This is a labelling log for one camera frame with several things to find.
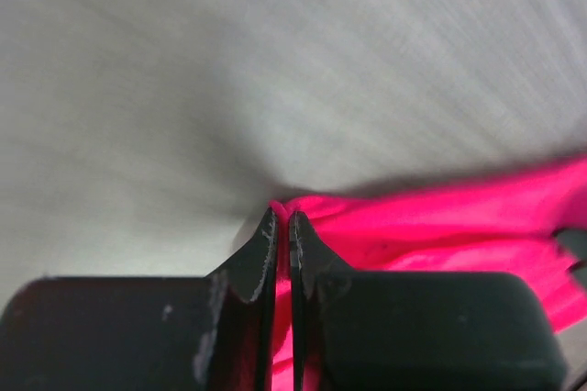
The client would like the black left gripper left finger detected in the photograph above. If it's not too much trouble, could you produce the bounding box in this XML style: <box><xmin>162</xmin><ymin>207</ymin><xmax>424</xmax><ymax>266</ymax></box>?
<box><xmin>1</xmin><ymin>210</ymin><xmax>278</xmax><ymax>390</ymax></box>

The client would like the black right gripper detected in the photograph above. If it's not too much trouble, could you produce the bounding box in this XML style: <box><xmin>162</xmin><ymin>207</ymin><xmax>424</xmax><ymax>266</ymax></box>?
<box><xmin>554</xmin><ymin>228</ymin><xmax>586</xmax><ymax>272</ymax></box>

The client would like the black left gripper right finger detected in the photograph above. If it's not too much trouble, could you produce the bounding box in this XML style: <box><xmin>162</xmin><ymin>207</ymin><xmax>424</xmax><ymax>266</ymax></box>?
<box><xmin>289</xmin><ymin>212</ymin><xmax>567</xmax><ymax>390</ymax></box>

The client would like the bright pink t shirt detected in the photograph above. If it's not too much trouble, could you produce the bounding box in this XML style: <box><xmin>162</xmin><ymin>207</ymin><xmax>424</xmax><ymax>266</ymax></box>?
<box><xmin>271</xmin><ymin>157</ymin><xmax>586</xmax><ymax>390</ymax></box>

